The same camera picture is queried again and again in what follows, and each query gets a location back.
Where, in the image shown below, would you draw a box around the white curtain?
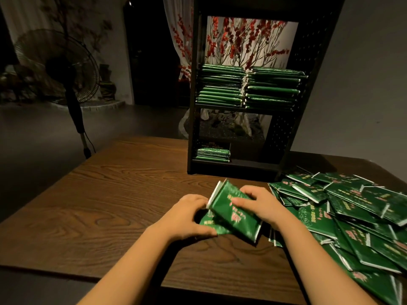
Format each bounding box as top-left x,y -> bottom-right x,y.
162,0 -> 195,81

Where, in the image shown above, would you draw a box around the black metal shelf rack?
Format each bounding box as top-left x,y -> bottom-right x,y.
186,0 -> 348,182

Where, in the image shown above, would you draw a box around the pile of green packets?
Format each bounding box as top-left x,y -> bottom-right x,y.
266,164 -> 407,305

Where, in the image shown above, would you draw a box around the person's right hand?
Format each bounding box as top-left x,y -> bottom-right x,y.
228,185 -> 291,230

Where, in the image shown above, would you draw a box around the person's right forearm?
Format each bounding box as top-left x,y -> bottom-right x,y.
272,214 -> 377,305

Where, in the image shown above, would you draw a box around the bare branched tree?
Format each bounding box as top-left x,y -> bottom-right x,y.
37,0 -> 114,62

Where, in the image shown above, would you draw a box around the red berry branches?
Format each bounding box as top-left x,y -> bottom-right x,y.
170,16 -> 291,84

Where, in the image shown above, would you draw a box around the black standing fan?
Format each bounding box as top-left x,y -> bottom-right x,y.
13,29 -> 102,160

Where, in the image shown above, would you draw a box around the person's left hand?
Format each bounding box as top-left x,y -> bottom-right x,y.
147,194 -> 219,244

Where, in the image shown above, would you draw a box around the dark vase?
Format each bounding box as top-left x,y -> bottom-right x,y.
97,63 -> 118,102

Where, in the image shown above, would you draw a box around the person's left forearm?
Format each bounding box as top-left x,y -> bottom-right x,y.
79,228 -> 187,305

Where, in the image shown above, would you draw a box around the bundle of green packets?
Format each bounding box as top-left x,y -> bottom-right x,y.
198,179 -> 264,244

